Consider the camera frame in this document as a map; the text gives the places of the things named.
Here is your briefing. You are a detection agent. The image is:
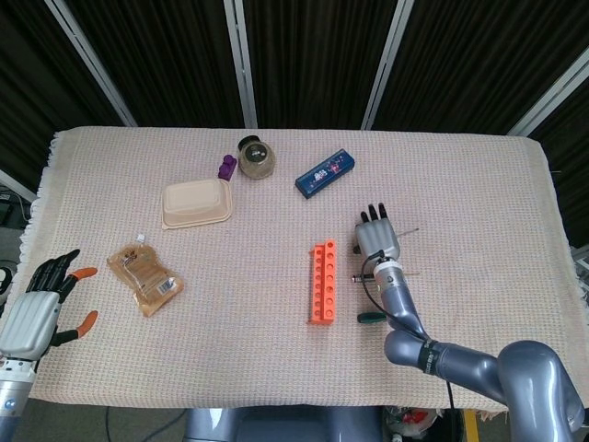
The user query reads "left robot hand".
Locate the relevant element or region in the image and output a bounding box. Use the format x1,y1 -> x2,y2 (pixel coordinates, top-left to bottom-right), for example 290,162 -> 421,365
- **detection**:
0,249 -> 99,363

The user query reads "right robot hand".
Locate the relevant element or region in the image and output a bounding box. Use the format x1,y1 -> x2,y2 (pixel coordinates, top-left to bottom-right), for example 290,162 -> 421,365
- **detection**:
352,202 -> 402,262

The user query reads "orange tool holder rack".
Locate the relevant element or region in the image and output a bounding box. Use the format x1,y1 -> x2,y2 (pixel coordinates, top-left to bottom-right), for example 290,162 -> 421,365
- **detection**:
306,238 -> 339,326

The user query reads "dark blue printed box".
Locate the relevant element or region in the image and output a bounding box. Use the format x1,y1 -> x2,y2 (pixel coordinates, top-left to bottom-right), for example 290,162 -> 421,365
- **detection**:
294,147 -> 357,200

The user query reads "brown spouted drink pouch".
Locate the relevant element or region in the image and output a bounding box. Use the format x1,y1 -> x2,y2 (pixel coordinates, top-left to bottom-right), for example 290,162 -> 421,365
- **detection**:
106,233 -> 186,319

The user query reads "round glass jar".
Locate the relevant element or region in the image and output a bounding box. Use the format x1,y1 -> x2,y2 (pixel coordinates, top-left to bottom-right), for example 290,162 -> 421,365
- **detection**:
237,134 -> 276,179

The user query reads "beige woven tablecloth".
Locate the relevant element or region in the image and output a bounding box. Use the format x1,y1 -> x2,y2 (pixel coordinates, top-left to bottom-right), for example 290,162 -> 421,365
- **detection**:
17,126 -> 582,423

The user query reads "white bag red print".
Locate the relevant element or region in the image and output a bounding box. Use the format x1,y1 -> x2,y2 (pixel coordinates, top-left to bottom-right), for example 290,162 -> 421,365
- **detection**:
384,405 -> 445,438

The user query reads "beige lidded food container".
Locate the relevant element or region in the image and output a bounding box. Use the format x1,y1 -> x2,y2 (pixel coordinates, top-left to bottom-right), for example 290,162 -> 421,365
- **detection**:
160,178 -> 235,230

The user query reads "dark pleated curtain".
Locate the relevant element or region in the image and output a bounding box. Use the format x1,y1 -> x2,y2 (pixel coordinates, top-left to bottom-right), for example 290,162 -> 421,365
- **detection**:
0,0 -> 589,250

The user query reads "grey robot torso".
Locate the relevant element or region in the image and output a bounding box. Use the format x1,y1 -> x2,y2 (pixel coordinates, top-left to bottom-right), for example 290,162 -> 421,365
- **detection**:
183,407 -> 387,442

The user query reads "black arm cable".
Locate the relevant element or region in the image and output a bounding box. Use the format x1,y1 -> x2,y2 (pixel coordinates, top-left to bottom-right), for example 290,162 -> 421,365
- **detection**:
360,250 -> 456,411

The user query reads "white frame post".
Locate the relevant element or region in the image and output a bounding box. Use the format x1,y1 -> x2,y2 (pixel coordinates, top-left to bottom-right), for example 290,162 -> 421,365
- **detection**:
360,0 -> 418,131
224,0 -> 259,129
507,59 -> 589,138
44,0 -> 139,128

